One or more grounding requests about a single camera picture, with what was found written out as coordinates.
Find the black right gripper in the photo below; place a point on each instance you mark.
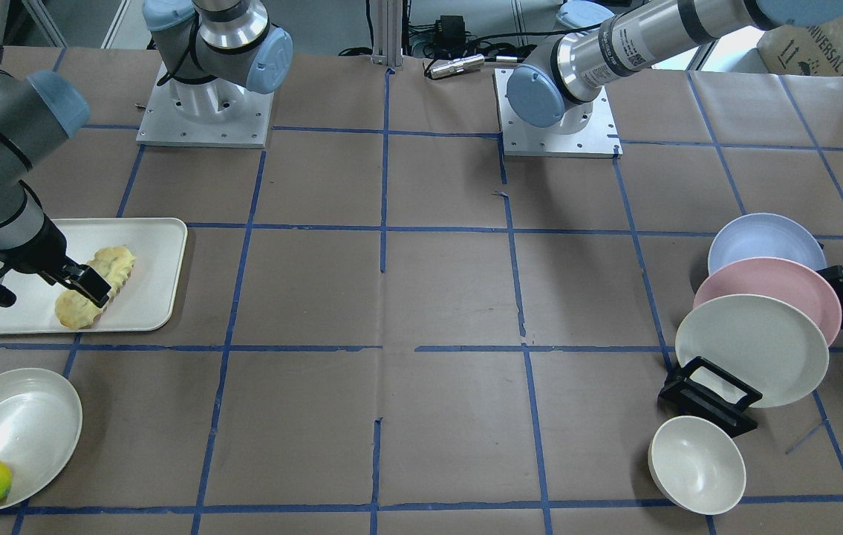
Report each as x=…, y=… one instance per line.
x=42, y=253

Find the blue plate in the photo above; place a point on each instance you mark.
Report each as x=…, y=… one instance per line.
x=765, y=235

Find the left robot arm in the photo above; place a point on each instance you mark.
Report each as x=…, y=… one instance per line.
x=701, y=147

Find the pink plate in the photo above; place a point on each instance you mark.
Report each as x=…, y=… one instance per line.
x=781, y=279

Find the cream plate in rack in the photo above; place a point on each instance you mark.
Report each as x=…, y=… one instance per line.
x=764, y=342

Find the cream round plate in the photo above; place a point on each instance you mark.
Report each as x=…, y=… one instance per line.
x=41, y=419

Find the white rectangular tray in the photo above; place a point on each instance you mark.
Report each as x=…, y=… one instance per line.
x=145, y=301

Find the black dish rack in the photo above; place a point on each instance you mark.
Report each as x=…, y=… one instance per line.
x=695, y=399

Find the cream bowl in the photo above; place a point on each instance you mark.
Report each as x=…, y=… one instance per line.
x=697, y=465

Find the cardboard box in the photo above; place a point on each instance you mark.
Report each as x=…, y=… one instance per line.
x=806, y=51

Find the silver cylindrical connector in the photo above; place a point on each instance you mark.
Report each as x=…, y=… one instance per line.
x=441, y=69

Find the black power adapter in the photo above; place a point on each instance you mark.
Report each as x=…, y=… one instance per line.
x=450, y=30

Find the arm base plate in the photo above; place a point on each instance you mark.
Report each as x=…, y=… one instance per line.
x=218, y=114
x=586, y=131

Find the aluminium frame post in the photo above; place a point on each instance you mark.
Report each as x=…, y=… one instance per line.
x=388, y=33

